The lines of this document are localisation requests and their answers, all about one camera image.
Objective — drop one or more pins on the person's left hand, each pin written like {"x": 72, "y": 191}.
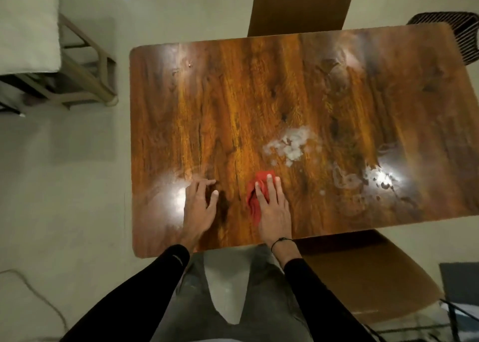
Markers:
{"x": 196, "y": 214}

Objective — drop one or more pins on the person's right hand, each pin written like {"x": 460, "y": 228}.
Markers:
{"x": 275, "y": 218}

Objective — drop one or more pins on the person's right fingers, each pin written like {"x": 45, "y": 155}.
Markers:
{"x": 270, "y": 192}

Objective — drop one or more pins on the person's left thumb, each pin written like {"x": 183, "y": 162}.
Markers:
{"x": 213, "y": 202}

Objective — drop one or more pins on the red cleaning cloth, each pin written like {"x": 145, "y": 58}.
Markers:
{"x": 253, "y": 194}

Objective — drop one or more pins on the person's left forearm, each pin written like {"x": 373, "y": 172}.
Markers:
{"x": 149, "y": 293}

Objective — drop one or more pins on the person's right forearm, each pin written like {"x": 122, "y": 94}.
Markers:
{"x": 314, "y": 297}

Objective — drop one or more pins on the black wrist band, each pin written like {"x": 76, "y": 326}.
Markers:
{"x": 280, "y": 241}

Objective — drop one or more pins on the white cleaning foam patch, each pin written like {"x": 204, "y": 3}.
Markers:
{"x": 293, "y": 145}

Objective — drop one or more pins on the brown wooden chair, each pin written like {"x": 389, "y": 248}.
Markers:
{"x": 366, "y": 274}
{"x": 299, "y": 5}

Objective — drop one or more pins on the dark grey mat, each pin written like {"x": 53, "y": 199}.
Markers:
{"x": 460, "y": 282}

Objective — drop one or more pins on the black metal stand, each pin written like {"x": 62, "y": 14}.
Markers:
{"x": 452, "y": 315}

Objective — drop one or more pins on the white mattress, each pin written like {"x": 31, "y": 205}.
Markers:
{"x": 28, "y": 24}

